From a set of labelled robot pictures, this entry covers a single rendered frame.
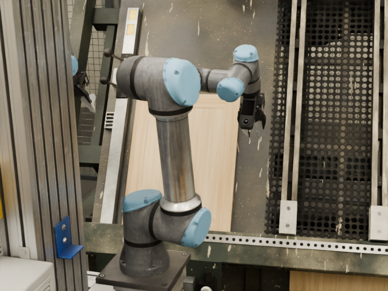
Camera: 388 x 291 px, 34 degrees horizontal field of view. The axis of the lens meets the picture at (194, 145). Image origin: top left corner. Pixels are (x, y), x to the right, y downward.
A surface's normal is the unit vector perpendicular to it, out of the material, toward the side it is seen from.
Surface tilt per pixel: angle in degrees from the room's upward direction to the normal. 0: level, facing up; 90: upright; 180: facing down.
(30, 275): 0
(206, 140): 57
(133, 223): 90
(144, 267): 73
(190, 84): 83
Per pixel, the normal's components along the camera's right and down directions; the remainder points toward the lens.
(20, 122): -0.29, 0.29
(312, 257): -0.17, -0.27
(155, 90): -0.50, 0.39
